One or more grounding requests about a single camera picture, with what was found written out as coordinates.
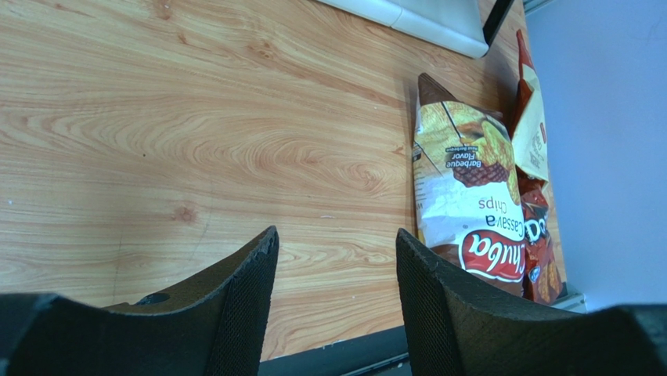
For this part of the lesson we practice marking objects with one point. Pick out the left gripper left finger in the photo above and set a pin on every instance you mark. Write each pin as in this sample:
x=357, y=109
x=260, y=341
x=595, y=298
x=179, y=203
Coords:
x=212, y=323

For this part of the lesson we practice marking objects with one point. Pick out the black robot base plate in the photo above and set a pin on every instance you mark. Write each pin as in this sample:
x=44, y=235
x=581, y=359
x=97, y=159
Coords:
x=381, y=353

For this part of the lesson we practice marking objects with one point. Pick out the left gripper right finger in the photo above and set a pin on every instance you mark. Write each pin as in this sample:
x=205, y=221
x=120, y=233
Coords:
x=457, y=324

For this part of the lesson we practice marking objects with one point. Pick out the red Doritos bag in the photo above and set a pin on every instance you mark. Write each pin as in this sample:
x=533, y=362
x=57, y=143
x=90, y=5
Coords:
x=542, y=281

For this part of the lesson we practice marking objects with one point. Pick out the Chuba cassava chips bag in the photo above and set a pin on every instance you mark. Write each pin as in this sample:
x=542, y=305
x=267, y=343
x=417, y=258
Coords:
x=467, y=198

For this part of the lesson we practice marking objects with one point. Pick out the cream three-tier shelf rack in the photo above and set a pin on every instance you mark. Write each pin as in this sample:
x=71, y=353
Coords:
x=455, y=25

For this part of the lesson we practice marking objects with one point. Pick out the cream red cassava chips bag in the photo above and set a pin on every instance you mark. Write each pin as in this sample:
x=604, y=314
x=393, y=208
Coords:
x=528, y=134

